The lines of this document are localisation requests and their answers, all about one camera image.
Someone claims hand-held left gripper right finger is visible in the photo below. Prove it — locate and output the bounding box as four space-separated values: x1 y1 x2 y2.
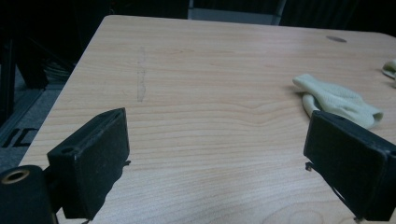
303 110 396 222

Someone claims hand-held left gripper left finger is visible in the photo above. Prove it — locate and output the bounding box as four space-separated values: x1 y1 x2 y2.
46 107 131 220

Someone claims pale green sock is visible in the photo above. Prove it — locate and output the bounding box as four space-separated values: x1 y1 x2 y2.
291 73 385 130
381 59 396 79

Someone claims grey round table grommet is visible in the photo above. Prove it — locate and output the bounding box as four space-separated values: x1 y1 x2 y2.
325 35 347 44

